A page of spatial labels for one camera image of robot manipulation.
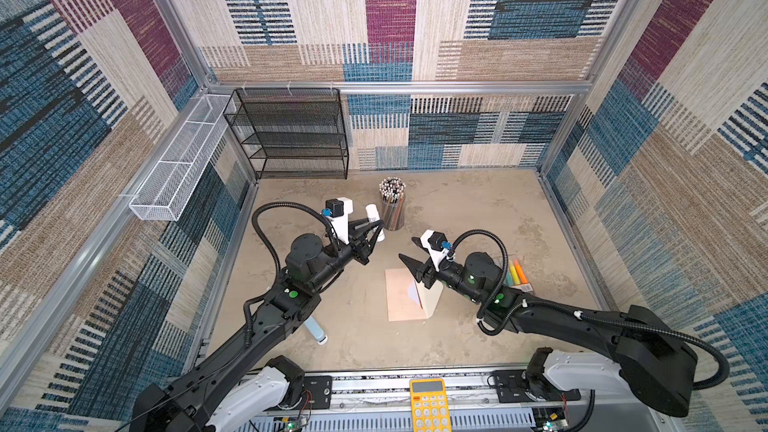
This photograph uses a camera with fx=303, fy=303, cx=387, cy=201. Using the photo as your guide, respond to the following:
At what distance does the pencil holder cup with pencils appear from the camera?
928 millimetres

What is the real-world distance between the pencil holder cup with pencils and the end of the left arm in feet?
0.80

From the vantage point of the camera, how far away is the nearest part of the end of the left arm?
622 millimetres
